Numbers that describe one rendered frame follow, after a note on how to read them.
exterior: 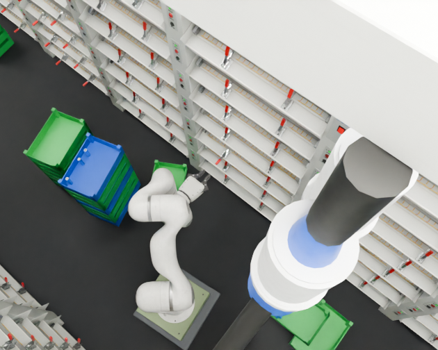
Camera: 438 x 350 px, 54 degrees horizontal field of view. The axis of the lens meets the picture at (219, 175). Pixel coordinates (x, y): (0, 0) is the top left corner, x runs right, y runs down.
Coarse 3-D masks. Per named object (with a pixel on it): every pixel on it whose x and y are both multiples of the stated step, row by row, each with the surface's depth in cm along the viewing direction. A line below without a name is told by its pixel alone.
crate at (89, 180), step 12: (84, 144) 224; (96, 144) 229; (108, 144) 226; (84, 156) 226; (96, 156) 226; (108, 156) 226; (120, 156) 224; (72, 168) 222; (84, 168) 224; (96, 168) 224; (108, 168) 224; (60, 180) 213; (72, 180) 221; (84, 180) 221; (96, 180) 221; (108, 180) 221; (84, 192) 219; (96, 192) 213
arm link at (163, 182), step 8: (160, 168) 173; (152, 176) 171; (160, 176) 168; (168, 176) 170; (152, 184) 165; (160, 184) 167; (168, 184) 170; (136, 192) 162; (144, 192) 163; (152, 192) 166; (160, 192) 168; (168, 192) 178; (136, 200) 160; (144, 200) 159; (128, 208) 161; (136, 208) 158; (144, 208) 158; (136, 216) 159; (144, 216) 159
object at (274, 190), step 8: (200, 128) 224; (200, 136) 229; (208, 136) 228; (208, 144) 228; (216, 144) 227; (224, 144) 226; (216, 152) 226; (232, 160) 224; (240, 160) 223; (240, 168) 223; (248, 168) 221; (256, 168) 220; (248, 176) 221; (256, 176) 220; (272, 184) 218; (272, 192) 217; (280, 192) 216; (288, 192) 215; (280, 200) 216; (288, 200) 215
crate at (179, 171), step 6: (156, 162) 269; (162, 162) 271; (156, 168) 275; (168, 168) 275; (174, 168) 275; (180, 168) 275; (186, 168) 271; (174, 174) 274; (180, 174) 274; (180, 180) 272; (180, 186) 271
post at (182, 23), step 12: (168, 24) 155; (180, 24) 150; (168, 36) 162; (180, 36) 156; (180, 48) 163; (192, 84) 184; (180, 96) 200; (180, 108) 212; (192, 108) 202; (192, 120) 214; (192, 132) 227
